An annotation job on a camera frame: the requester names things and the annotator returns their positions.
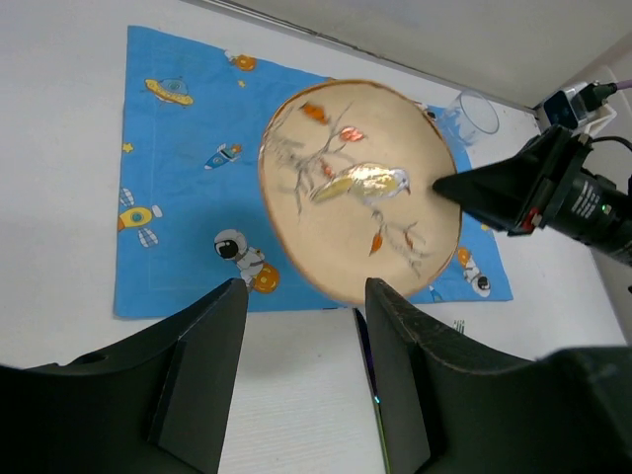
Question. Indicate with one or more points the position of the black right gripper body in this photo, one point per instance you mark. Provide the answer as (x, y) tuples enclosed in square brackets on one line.
[(564, 195)]

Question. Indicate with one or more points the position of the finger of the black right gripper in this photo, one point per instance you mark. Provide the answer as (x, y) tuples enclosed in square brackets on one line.
[(502, 195)]

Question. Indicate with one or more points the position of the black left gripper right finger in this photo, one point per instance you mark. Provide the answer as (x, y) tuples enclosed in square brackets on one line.
[(449, 404)]

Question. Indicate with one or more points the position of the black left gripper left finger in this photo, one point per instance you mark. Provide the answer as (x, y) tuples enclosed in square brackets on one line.
[(155, 402)]

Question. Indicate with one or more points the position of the clear plastic cup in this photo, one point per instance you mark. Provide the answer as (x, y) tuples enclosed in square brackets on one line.
[(468, 119)]

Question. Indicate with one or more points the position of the iridescent fork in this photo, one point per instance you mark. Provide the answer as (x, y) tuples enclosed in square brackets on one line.
[(459, 326)]

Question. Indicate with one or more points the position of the round bird-painted plate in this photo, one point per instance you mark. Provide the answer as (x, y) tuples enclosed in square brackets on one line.
[(346, 171)]

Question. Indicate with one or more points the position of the iridescent table knife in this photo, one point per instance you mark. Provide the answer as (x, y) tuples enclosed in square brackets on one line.
[(369, 367)]

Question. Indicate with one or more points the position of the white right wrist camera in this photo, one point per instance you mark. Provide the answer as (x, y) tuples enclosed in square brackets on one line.
[(582, 107)]

